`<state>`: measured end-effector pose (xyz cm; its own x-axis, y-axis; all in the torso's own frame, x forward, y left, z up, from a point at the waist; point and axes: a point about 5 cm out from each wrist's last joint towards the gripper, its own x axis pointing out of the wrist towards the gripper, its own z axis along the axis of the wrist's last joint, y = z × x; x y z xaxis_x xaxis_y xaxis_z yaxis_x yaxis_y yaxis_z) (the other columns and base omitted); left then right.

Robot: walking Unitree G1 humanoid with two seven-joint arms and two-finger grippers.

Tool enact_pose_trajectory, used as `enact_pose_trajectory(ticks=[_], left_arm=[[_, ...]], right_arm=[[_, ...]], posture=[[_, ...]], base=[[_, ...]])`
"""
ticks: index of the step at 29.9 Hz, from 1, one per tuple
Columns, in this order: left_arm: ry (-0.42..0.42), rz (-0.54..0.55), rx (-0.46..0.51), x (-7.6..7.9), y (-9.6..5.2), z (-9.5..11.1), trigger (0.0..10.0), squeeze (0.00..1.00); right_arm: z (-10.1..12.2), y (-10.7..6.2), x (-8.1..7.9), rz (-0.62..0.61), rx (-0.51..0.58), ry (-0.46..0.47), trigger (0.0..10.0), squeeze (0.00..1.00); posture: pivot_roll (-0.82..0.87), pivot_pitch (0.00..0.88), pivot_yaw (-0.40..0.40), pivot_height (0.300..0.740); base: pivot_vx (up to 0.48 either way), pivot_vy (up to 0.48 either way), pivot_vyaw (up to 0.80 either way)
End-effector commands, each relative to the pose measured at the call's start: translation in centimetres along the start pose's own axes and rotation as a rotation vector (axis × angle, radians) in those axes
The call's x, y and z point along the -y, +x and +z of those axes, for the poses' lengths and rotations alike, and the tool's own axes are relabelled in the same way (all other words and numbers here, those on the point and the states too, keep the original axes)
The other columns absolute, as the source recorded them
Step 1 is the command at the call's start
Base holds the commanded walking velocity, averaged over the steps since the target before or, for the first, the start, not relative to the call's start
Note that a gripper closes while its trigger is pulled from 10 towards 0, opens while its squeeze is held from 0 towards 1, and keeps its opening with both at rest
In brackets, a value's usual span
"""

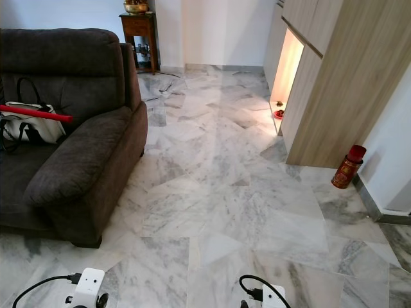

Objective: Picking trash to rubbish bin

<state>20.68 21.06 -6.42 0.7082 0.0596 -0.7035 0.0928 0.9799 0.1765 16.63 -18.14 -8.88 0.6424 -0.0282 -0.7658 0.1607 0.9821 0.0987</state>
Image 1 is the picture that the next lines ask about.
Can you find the red and gold tin canister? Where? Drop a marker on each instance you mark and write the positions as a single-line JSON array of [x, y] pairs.
[[347, 170]]

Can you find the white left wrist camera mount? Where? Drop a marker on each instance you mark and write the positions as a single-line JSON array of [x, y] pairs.
[[88, 285]]

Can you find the dark wooden side table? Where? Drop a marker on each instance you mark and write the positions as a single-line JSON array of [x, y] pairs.
[[139, 24]]

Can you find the long red stick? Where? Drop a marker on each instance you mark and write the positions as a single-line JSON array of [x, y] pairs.
[[38, 113]]

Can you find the light wood cabinet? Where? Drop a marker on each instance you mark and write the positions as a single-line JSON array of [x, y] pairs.
[[340, 83]]

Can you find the brass bowl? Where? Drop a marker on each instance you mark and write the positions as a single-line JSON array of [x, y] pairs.
[[135, 8]]

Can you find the small red dish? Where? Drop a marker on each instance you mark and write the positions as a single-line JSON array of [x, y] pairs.
[[279, 115]]

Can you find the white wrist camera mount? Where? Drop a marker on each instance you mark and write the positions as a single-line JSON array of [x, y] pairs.
[[88, 285], [273, 297]]

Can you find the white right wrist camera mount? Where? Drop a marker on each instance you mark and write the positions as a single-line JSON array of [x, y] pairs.
[[273, 297]]

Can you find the dark grey fabric sofa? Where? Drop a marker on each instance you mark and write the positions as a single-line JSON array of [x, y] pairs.
[[90, 160]]

